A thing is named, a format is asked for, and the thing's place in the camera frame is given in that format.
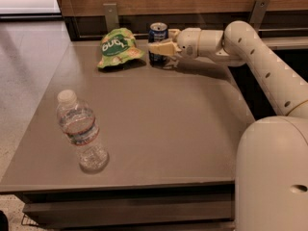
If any blue pepsi can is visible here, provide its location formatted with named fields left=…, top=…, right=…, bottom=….
left=148, top=22, right=168, bottom=64

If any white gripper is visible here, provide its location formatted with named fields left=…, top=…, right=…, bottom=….
left=148, top=28, right=201, bottom=59

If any metal wall bracket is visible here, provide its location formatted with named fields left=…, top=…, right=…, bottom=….
left=103, top=3, right=119, bottom=32
left=248, top=0, right=270, bottom=24

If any green rice chip bag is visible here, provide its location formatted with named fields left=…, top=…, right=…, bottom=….
left=97, top=28, right=144, bottom=69

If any metal wall rail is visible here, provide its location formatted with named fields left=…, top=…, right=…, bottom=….
left=78, top=26, right=308, bottom=39

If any left metal wall bracket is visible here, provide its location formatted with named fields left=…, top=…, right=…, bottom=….
left=103, top=3, right=119, bottom=32

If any right metal wall bracket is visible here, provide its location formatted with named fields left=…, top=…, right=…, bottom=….
left=248, top=0, right=270, bottom=24

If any clear plastic water bottle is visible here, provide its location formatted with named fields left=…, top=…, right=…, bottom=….
left=57, top=90, right=109, bottom=173

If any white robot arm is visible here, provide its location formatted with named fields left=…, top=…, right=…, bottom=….
left=148, top=21, right=308, bottom=231

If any grey table drawer front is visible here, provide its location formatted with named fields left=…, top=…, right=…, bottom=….
left=23, top=196, right=234, bottom=229

